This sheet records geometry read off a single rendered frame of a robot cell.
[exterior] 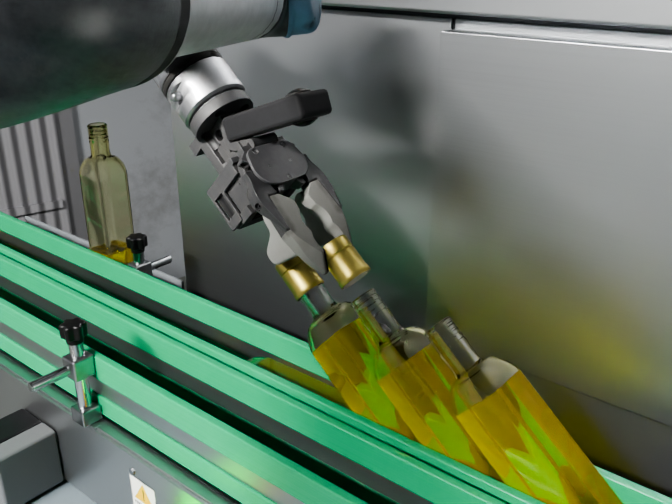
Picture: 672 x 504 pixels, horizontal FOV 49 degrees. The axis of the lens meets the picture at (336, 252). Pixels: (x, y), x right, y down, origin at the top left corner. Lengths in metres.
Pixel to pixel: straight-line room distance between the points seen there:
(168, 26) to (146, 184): 2.81
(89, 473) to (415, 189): 0.52
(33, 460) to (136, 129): 2.24
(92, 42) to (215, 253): 0.80
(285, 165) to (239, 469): 0.31
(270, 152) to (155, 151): 2.42
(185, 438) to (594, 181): 0.48
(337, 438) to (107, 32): 0.50
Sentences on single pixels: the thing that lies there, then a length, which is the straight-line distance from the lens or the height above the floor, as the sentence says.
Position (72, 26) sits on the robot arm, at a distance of 0.34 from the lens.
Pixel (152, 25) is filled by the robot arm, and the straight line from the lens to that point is 0.38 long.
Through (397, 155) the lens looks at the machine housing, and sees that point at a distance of 0.85.
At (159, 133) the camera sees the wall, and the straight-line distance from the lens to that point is 3.16.
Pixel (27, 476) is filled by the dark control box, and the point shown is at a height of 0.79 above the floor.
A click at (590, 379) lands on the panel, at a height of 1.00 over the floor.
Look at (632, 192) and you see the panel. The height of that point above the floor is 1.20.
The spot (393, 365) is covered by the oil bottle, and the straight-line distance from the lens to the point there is 0.71.
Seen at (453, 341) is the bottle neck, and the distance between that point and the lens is 0.68.
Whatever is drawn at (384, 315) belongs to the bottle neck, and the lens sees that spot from 0.72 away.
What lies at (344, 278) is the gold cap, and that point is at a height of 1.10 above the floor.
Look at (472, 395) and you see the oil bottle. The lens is 0.67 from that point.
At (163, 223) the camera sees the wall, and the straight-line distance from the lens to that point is 3.26.
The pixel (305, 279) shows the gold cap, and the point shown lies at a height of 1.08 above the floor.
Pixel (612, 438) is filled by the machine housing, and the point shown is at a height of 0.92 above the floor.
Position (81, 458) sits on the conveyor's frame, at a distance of 0.99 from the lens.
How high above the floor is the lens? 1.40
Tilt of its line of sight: 23 degrees down
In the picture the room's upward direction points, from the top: straight up
